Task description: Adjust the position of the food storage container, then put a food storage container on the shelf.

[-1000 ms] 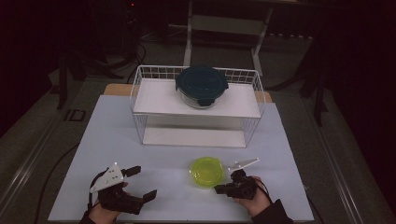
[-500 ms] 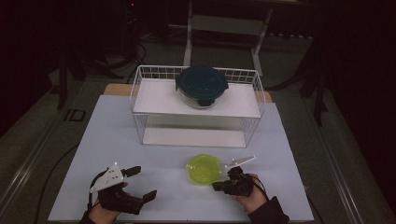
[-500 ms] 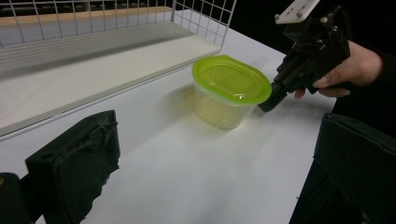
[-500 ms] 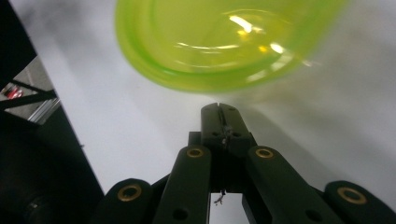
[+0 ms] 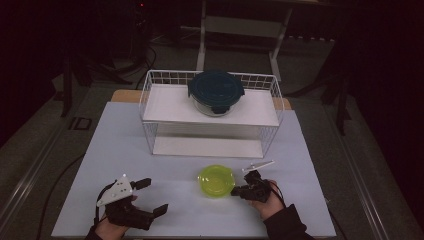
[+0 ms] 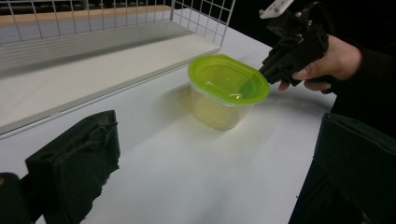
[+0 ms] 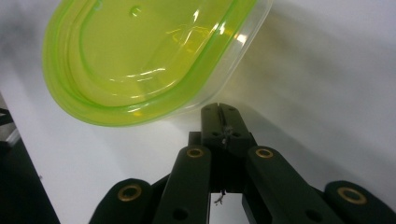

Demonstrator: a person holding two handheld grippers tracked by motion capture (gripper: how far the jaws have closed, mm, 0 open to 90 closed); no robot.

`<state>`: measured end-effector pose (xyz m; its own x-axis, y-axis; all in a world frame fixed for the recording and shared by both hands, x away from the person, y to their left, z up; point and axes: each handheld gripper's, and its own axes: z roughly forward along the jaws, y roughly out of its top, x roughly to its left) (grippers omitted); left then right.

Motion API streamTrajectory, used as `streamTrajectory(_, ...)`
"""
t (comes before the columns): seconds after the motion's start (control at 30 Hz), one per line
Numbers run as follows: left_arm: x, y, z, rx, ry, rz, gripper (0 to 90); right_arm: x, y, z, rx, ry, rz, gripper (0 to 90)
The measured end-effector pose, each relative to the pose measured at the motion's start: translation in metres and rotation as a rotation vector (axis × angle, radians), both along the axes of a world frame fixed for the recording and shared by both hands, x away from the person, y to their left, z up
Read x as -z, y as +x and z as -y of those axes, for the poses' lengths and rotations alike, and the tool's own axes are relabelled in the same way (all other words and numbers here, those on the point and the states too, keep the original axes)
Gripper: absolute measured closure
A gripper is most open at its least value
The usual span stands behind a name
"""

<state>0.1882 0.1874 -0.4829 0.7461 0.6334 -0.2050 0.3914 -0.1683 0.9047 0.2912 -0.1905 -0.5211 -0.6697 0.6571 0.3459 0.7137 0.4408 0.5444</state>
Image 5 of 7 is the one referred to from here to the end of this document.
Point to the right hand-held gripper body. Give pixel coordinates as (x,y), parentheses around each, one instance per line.
(258,186)

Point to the wooden table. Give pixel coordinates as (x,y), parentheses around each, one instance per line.
(125,96)

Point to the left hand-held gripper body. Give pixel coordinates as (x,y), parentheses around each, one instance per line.
(123,203)

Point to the person's right hand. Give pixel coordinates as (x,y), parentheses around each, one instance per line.
(271,208)

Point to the grey metal stand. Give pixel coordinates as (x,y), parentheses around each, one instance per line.
(240,26)

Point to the pale blue table mat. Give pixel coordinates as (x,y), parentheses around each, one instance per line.
(126,156)

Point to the black floor socket plate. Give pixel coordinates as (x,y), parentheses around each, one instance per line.
(80,123)

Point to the dark stand leg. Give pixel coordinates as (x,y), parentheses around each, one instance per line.
(66,86)
(342,106)

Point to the metal floor rail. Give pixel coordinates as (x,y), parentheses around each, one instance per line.
(358,180)
(30,173)

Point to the dark blue lidded container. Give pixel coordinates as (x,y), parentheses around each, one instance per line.
(215,91)

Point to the green plastic bowl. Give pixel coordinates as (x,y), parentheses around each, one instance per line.
(216,181)

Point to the person's left hand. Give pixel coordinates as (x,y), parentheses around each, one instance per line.
(111,228)

